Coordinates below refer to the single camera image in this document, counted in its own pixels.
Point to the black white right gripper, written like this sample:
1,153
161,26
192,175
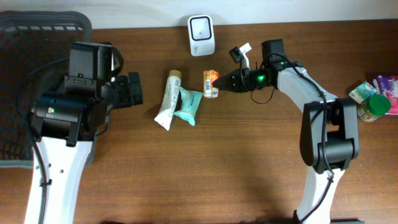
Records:
237,80

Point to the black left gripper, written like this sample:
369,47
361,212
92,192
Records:
127,97

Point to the small orange white packet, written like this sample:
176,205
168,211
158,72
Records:
209,91

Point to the white shampoo tube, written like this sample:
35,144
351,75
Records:
169,102

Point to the mint green wipes pack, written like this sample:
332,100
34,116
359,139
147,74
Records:
190,102

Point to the small teal tissue pack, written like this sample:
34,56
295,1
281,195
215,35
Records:
362,92

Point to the green lid jar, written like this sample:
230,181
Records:
373,108

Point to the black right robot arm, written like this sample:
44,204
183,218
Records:
329,131

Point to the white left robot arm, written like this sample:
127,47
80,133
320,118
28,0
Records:
63,126

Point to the white barcode scanner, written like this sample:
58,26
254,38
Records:
201,35

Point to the grey plastic mesh basket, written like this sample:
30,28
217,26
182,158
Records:
35,47

